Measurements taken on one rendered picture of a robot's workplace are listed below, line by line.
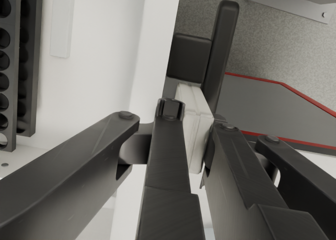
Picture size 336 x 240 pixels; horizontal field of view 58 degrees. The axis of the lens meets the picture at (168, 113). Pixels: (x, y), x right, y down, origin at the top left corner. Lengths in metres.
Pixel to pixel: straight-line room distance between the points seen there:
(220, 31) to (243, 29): 0.94
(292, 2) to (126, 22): 0.93
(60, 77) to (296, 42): 0.99
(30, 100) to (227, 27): 0.16
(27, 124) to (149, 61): 0.13
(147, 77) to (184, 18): 0.93
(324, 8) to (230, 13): 1.01
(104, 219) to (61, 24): 0.26
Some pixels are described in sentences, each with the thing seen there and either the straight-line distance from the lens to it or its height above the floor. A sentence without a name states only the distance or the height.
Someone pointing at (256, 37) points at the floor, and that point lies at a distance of 1.14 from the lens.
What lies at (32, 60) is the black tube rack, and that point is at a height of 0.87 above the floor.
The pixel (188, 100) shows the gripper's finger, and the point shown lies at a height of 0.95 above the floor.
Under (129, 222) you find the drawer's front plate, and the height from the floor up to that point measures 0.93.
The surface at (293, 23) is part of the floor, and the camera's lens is 1.17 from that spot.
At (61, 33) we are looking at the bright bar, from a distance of 0.26.
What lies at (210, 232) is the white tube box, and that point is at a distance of 0.42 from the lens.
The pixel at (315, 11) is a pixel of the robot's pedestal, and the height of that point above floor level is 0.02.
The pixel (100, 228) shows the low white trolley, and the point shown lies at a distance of 0.44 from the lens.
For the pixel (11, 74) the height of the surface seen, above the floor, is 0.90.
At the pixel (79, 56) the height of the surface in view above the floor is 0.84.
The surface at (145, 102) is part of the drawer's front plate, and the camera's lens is 0.18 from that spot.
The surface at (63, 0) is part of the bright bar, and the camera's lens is 0.26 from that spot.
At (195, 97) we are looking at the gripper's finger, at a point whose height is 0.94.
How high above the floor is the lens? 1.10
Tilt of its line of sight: 73 degrees down
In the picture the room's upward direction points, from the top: 177 degrees counter-clockwise
